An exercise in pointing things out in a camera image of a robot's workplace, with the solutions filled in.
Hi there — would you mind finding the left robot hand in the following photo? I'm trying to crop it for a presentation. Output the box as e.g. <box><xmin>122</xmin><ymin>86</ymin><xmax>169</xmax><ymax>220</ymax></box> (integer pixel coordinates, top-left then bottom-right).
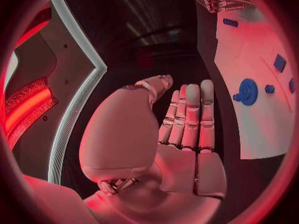
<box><xmin>78</xmin><ymin>74</ymin><xmax>228</xmax><ymax>224</ymax></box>

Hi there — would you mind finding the white task board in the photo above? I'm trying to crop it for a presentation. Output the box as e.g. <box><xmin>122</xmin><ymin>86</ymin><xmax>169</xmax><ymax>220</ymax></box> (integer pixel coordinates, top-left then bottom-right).
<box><xmin>213</xmin><ymin>3</ymin><xmax>298</xmax><ymax>160</ymax></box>

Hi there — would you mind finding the blue cylinder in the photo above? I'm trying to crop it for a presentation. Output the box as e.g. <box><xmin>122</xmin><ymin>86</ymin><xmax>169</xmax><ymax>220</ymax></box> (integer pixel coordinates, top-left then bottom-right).
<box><xmin>222</xmin><ymin>17</ymin><xmax>239</xmax><ymax>28</ymax></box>

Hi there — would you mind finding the blue gear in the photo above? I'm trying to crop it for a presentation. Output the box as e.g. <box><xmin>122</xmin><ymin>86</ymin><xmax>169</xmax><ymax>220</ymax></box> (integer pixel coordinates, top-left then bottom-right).
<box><xmin>238</xmin><ymin>78</ymin><xmax>259</xmax><ymax>107</ymax></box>

